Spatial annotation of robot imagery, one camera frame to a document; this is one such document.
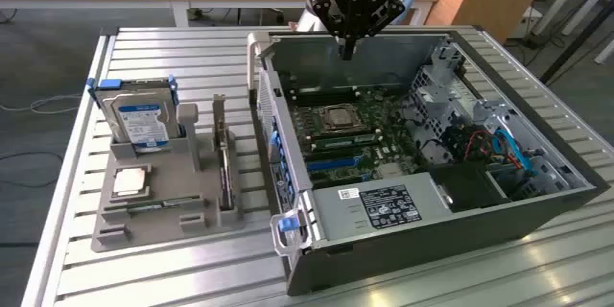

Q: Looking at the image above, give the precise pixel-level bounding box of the GPU graphics card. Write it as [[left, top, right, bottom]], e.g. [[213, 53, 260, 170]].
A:
[[212, 93, 240, 211]]

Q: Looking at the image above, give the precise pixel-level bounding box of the metal drive cage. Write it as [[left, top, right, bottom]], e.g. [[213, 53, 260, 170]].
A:
[[412, 37, 486, 145]]

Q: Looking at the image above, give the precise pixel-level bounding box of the CPU seated in socket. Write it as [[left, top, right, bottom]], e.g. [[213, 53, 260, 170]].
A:
[[328, 109, 353, 127]]

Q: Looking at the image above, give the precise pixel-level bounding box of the metal CPU socket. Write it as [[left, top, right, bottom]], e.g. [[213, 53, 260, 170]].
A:
[[316, 104, 360, 132]]

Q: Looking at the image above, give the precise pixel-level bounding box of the green motherboard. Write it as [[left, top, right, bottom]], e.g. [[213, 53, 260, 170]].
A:
[[285, 83, 435, 188]]

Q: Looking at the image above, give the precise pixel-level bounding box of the long black expansion slot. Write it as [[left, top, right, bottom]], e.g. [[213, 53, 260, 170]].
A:
[[305, 149, 360, 160]]

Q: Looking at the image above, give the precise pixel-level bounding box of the silver chipset heat sink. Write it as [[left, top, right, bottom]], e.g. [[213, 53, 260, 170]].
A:
[[383, 162, 408, 178]]

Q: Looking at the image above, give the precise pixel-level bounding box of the blue expansion slot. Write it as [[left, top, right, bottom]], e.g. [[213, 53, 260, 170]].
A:
[[305, 155, 364, 173]]

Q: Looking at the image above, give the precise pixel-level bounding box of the blue disk carrier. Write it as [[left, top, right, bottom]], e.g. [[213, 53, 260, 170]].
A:
[[86, 74, 181, 142]]

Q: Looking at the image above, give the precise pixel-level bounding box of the silver hard disk blue label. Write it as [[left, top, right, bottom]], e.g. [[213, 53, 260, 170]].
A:
[[97, 87, 176, 153]]

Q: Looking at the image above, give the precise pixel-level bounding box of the black air shroud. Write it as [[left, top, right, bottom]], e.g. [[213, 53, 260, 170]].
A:
[[426, 162, 510, 214]]

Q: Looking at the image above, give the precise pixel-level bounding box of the metal disk bay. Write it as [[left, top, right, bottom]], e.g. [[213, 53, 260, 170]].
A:
[[472, 100, 575, 201]]

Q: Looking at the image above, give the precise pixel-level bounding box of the grey printed parts rack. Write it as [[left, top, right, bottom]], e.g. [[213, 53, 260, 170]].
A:
[[90, 103, 248, 253]]

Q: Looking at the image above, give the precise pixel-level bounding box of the grey power supply unit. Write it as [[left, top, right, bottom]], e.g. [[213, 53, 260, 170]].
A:
[[304, 172, 455, 243]]

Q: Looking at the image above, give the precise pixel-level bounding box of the loose silver CPU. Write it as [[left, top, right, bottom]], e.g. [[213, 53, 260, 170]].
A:
[[113, 168, 148, 197]]

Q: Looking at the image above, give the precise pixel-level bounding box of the loose green RAM stick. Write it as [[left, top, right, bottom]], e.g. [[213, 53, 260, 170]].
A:
[[105, 197, 201, 211]]

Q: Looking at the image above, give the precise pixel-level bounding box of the black grey PC case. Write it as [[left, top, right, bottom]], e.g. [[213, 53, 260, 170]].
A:
[[245, 29, 611, 297]]

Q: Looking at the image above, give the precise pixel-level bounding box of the red wire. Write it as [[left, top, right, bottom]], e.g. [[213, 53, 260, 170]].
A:
[[468, 129, 496, 162]]

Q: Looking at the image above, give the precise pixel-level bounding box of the white table frame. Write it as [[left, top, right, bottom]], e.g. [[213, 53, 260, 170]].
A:
[[530, 0, 614, 65]]

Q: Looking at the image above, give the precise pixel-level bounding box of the blue data wire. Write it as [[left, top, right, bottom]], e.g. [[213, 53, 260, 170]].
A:
[[496, 128, 538, 178]]

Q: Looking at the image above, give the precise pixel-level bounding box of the white floor cable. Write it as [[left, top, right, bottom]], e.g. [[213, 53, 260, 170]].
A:
[[0, 91, 85, 114]]

